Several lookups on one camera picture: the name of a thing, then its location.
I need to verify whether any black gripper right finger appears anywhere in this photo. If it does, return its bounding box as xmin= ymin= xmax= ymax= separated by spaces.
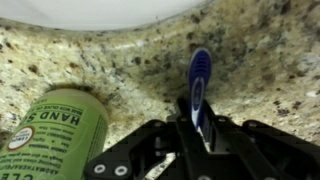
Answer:
xmin=201 ymin=101 xmax=320 ymax=180

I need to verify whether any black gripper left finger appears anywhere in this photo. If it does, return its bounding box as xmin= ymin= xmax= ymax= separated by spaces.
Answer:
xmin=83 ymin=97 xmax=199 ymax=180

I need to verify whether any white oval sink basin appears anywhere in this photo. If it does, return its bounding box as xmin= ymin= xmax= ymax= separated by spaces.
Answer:
xmin=0 ymin=0 xmax=209 ymax=31

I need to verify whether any green hand soap bottle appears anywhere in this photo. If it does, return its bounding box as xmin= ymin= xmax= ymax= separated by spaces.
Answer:
xmin=0 ymin=89 xmax=108 ymax=180

